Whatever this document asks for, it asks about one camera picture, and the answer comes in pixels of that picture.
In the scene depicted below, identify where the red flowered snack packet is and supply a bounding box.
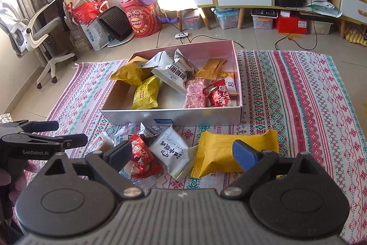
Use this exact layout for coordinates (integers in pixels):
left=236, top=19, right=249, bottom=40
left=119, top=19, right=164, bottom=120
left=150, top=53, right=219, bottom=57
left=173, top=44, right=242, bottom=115
left=128, top=132, right=164, bottom=179

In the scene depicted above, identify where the red printed bucket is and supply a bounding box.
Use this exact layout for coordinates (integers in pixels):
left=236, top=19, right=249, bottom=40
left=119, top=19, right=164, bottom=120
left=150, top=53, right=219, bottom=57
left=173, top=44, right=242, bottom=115
left=120, top=0, right=162, bottom=38

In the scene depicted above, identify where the white packet with black print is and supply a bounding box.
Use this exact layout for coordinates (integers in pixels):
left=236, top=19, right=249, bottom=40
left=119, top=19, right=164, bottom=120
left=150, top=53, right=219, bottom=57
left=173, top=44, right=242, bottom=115
left=148, top=125, right=190, bottom=180

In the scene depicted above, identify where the person's left hand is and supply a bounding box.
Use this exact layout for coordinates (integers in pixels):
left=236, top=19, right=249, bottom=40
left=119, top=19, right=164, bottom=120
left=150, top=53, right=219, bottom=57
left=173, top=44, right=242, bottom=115
left=8, top=162, right=41, bottom=207

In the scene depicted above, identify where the black ribbed tray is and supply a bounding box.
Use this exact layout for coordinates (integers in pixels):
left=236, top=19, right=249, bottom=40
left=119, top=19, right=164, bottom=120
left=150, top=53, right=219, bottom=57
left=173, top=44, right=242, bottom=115
left=97, top=6, right=134, bottom=42

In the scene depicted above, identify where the blue lid storage box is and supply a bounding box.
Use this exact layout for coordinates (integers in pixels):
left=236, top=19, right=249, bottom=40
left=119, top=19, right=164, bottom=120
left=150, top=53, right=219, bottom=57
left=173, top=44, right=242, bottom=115
left=214, top=8, right=240, bottom=30

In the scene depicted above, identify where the pink patterned snack packet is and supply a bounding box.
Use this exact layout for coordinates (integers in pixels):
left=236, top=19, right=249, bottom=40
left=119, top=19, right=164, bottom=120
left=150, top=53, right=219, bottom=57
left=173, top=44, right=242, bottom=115
left=183, top=79, right=209, bottom=108

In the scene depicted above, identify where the yellow packet with dark print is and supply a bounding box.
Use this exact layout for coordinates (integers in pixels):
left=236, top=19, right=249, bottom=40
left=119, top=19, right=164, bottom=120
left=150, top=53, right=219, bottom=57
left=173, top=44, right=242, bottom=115
left=132, top=76, right=161, bottom=110

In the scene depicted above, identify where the small red snack packet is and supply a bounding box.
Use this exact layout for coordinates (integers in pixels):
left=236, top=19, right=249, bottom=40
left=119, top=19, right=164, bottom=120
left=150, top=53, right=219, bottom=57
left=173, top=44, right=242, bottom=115
left=203, top=80, right=240, bottom=108

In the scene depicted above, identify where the small silver snack packet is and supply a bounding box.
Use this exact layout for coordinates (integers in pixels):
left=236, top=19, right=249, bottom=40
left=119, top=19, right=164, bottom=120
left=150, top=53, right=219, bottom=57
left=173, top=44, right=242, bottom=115
left=139, top=122, right=161, bottom=138

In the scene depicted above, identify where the clear storage box dark lid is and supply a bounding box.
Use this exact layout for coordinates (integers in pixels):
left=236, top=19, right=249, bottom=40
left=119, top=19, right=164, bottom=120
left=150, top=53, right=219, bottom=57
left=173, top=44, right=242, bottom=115
left=251, top=10, right=278, bottom=30

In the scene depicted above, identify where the white office chair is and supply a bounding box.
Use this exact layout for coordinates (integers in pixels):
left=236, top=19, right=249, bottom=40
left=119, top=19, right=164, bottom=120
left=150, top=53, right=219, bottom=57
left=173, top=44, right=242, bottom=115
left=0, top=1, right=78, bottom=90

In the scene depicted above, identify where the small orange white packet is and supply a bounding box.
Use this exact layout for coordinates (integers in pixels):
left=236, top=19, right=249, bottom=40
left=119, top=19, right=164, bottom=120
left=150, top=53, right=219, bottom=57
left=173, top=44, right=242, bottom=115
left=216, top=71, right=238, bottom=96

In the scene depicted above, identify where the patterned woven blanket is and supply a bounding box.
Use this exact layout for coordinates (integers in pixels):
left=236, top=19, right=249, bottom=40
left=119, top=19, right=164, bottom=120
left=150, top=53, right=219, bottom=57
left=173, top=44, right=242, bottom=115
left=26, top=50, right=367, bottom=244

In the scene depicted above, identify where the low wooden side cabinet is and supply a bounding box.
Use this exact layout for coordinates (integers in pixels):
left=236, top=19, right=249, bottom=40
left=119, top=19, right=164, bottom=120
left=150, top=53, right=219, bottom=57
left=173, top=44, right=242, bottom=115
left=272, top=0, right=367, bottom=39

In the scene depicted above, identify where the white triangular snack packet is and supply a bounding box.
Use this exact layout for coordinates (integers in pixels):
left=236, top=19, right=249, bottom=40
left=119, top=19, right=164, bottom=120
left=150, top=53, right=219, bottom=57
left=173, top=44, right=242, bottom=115
left=143, top=50, right=176, bottom=69

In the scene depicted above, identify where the yellow corrugated tray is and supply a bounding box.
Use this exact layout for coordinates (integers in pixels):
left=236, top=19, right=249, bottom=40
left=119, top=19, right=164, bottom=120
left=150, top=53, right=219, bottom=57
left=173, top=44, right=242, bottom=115
left=345, top=23, right=367, bottom=46

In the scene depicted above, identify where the white printed shopping bag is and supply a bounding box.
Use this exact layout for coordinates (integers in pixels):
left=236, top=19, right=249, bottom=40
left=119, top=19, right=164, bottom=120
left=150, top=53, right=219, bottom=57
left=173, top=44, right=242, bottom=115
left=80, top=18, right=112, bottom=51

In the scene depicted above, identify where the white side cabinet drawer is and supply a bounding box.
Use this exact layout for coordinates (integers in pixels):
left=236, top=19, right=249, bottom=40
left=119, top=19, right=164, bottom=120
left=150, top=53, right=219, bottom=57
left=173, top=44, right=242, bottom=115
left=341, top=0, right=367, bottom=24

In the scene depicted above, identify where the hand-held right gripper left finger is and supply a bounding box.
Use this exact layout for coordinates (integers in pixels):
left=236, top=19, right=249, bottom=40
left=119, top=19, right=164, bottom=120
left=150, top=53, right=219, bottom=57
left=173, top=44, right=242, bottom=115
left=39, top=141, right=144, bottom=200

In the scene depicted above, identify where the small clear plastic packet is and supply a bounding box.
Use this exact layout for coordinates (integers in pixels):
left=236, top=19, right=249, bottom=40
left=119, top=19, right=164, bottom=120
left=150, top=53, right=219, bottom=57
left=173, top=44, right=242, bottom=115
left=113, top=123, right=136, bottom=145

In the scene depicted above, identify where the white plastic bag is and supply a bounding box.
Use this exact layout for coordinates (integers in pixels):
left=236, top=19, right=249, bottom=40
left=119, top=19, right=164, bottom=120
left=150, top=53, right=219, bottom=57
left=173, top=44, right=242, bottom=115
left=304, top=0, right=343, bottom=17

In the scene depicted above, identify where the orange snack packet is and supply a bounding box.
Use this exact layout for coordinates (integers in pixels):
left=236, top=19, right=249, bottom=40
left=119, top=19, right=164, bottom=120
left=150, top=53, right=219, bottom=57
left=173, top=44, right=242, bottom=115
left=195, top=58, right=228, bottom=80

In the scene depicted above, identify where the plain yellow snack packet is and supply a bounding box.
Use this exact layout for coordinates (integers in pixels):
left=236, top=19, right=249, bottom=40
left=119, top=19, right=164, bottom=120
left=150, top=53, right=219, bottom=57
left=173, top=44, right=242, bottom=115
left=110, top=61, right=151, bottom=87

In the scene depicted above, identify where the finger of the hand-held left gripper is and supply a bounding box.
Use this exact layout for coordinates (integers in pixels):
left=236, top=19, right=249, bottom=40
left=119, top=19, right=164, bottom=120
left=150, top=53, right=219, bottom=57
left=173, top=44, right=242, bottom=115
left=31, top=134, right=88, bottom=149
left=16, top=121, right=60, bottom=133

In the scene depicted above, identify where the brown cake clear packet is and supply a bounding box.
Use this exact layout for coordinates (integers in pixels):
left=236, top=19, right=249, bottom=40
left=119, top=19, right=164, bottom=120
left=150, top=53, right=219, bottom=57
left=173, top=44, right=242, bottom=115
left=87, top=132, right=114, bottom=153

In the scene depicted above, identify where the large yellow snack packet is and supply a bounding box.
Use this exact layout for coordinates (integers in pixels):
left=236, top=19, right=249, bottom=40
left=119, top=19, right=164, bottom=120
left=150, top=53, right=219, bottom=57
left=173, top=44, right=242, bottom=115
left=191, top=129, right=279, bottom=179

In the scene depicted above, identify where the white packet with dark label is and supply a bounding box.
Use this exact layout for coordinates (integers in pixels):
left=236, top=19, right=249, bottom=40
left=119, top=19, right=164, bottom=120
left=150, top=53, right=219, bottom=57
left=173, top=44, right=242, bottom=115
left=151, top=60, right=190, bottom=95

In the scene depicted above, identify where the small clear storage box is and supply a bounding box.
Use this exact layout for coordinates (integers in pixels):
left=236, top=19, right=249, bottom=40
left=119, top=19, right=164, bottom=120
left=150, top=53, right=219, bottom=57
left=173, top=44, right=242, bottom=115
left=182, top=11, right=201, bottom=31

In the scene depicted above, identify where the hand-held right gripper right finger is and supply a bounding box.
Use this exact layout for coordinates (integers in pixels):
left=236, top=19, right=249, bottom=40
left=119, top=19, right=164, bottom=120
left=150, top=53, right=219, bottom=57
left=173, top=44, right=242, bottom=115
left=219, top=139, right=327, bottom=200

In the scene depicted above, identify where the pink cardboard box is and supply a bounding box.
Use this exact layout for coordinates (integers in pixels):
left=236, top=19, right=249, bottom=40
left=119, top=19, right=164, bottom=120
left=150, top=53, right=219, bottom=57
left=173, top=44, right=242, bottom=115
left=100, top=39, right=244, bottom=126

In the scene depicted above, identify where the red cardboard box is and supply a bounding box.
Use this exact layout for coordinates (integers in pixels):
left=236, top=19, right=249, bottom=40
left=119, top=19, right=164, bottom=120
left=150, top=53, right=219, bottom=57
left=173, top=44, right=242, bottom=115
left=275, top=15, right=309, bottom=34

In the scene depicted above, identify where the white grey snack packet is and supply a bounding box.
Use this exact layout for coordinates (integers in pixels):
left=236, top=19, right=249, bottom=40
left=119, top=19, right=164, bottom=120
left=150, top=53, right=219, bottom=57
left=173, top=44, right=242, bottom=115
left=174, top=48, right=199, bottom=75

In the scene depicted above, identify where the red plastic bag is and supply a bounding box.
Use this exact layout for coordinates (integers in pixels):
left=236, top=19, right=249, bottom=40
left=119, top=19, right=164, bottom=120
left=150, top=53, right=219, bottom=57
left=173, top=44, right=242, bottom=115
left=67, top=0, right=109, bottom=26

